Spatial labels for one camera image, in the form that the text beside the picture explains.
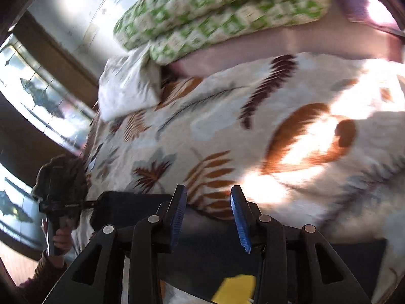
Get white crumpled cloth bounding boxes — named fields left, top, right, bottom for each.
left=98, top=45, right=164, bottom=123

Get black pants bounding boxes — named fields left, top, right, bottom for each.
left=89, top=191, right=388, bottom=304

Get green patterned pillows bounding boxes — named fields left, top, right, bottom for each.
left=113, top=0, right=333, bottom=66

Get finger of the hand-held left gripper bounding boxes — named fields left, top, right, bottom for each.
left=65, top=199, right=101, bottom=212

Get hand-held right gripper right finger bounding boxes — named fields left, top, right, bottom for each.
left=230, top=185, right=372, bottom=304

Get pink bed sheet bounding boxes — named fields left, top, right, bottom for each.
left=163, top=15, right=405, bottom=80

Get yellow tag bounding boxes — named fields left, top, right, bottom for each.
left=211, top=274, right=257, bottom=304

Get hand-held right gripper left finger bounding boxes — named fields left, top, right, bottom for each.
left=46, top=184, right=188, bottom=304

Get glass window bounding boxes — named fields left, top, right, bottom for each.
left=0, top=163, right=48, bottom=251
left=0, top=33, right=95, bottom=154

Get leaf print blanket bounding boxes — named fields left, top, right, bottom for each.
left=71, top=51, right=405, bottom=304

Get person's left hand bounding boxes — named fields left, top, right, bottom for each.
left=41, top=219, right=74, bottom=256

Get person's left forearm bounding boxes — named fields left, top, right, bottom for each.
left=17, top=250, right=68, bottom=304

